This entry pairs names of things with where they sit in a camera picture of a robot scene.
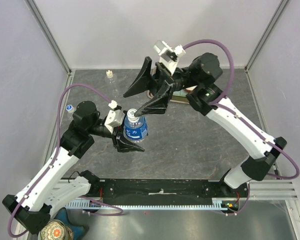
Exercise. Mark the blue star shaped dish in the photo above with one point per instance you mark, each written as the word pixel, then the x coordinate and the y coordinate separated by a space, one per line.
pixel 79 231

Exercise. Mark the metal serving tray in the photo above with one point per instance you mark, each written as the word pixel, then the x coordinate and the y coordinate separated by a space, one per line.
pixel 179 97

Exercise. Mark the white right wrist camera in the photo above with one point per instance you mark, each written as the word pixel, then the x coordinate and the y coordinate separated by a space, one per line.
pixel 169 56

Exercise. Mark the blue label plastic bottle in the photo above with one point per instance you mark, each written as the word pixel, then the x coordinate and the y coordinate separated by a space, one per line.
pixel 135 131

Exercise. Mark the cream notched bottle cap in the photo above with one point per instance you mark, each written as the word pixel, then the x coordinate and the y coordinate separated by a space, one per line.
pixel 109 74

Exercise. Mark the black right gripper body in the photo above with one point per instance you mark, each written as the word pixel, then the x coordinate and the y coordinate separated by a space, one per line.
pixel 162 74

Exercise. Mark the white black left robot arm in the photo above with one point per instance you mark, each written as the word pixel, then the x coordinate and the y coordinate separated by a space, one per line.
pixel 34 206

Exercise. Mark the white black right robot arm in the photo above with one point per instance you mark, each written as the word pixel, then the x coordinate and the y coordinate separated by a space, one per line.
pixel 201 74

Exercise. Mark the light blue cable duct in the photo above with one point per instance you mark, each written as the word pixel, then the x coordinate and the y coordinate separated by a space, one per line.
pixel 84 204

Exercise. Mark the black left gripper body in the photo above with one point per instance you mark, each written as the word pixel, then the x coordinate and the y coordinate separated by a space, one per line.
pixel 117 131

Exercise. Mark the clear bottle with notched cap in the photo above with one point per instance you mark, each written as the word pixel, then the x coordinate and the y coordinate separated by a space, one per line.
pixel 112 83

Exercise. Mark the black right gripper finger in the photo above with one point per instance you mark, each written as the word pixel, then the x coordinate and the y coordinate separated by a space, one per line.
pixel 159 103
pixel 144 80

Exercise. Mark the clear wide plastic bottle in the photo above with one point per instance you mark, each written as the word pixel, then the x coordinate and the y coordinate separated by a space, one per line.
pixel 69 114

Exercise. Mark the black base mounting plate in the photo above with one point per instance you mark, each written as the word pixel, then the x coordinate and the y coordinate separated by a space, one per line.
pixel 157 191

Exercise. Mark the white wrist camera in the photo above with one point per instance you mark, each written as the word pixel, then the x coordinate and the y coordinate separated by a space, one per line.
pixel 115 117
pixel 169 56

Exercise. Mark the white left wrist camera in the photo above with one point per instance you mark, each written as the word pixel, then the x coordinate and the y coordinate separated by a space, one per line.
pixel 115 117

